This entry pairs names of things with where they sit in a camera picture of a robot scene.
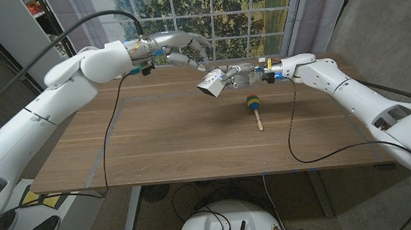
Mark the white floor cable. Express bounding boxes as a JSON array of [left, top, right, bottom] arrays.
[[261, 173, 287, 230]]

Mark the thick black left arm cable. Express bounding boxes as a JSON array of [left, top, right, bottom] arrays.
[[0, 7, 151, 121]]

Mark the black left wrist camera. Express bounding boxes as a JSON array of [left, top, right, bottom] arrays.
[[138, 62, 156, 77]]

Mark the white shelf cabinet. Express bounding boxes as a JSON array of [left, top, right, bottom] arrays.
[[0, 0, 81, 94]]

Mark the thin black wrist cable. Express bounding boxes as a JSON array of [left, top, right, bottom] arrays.
[[282, 67, 411, 230], [0, 70, 152, 223]]

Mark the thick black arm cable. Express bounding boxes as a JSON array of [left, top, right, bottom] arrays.
[[356, 75, 411, 116], [0, 7, 151, 121]]

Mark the thin black left wrist cable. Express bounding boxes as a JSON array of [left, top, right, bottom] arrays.
[[0, 70, 152, 223]]

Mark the red shelf item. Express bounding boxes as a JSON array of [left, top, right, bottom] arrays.
[[25, 0, 46, 16]]

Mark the black round floor fan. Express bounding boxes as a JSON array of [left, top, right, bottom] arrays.
[[140, 182, 172, 204]]

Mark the white board with yellow print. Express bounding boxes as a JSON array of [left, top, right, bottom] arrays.
[[0, 172, 108, 230]]

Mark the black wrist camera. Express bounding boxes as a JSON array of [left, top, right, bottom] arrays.
[[260, 70, 286, 85], [138, 62, 156, 77]]

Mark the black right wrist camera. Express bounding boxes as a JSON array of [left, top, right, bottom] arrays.
[[260, 70, 286, 85]]

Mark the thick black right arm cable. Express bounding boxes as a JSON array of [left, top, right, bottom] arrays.
[[356, 75, 411, 116]]

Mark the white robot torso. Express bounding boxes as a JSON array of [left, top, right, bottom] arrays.
[[175, 196, 284, 230]]

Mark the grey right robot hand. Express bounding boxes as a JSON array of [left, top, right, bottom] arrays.
[[218, 59, 286, 92]]

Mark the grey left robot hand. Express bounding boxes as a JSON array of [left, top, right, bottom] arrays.
[[122, 27, 216, 78]]

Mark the grey metal table leg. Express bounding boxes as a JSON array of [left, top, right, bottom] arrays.
[[307, 169, 335, 220], [121, 185, 146, 230]]

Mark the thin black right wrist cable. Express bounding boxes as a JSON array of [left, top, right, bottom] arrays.
[[282, 67, 411, 230]]

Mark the black flat floor object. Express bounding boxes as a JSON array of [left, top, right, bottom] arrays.
[[373, 162, 398, 172]]

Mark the colourful striped wooden maraca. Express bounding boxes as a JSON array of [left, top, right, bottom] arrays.
[[244, 92, 264, 133]]

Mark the white kitchen timer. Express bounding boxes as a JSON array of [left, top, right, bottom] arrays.
[[195, 67, 231, 100]]

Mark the printed window backdrop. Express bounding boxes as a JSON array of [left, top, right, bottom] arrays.
[[44, 0, 367, 84]]

